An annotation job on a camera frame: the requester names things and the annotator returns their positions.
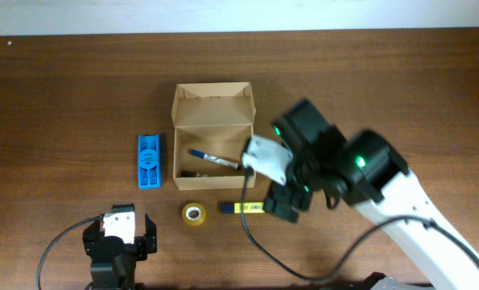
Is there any yellow tape roll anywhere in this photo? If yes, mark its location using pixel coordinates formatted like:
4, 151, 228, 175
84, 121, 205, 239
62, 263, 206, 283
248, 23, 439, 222
182, 203, 206, 226

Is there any yellow highlighter with dark cap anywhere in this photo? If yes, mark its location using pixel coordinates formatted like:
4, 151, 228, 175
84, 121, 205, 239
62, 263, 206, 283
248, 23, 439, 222
220, 202, 264, 214

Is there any blue magnetic whiteboard duster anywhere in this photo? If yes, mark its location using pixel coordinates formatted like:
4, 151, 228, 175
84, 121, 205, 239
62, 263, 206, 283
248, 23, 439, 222
138, 135, 162, 189

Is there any open cardboard box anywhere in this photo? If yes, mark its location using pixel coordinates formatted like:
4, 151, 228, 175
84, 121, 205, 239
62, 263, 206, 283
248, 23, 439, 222
171, 82, 256, 191

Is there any black camera cable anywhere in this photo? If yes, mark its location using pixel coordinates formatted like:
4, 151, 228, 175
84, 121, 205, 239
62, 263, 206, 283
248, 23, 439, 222
239, 166, 479, 285
36, 215, 105, 290

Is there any blue whiteboard marker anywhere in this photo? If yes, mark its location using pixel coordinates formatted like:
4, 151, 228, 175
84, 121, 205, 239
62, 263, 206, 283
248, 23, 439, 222
189, 149, 242, 171

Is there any right black camera cable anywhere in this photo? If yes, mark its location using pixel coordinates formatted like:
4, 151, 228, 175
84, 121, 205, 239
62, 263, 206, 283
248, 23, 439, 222
239, 166, 479, 285

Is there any black whiteboard marker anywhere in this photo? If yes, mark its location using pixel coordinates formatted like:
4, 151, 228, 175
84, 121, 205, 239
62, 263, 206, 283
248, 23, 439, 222
180, 170, 208, 177

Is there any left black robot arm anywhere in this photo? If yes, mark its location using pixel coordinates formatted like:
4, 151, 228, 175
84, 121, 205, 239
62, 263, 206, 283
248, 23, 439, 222
82, 204, 157, 290

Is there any left black camera cable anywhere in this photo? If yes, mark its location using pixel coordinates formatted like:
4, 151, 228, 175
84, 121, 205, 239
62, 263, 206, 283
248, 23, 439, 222
36, 215, 105, 290

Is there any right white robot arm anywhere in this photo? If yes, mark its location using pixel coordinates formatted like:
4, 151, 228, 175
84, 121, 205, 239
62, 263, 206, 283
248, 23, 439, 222
264, 100, 479, 289

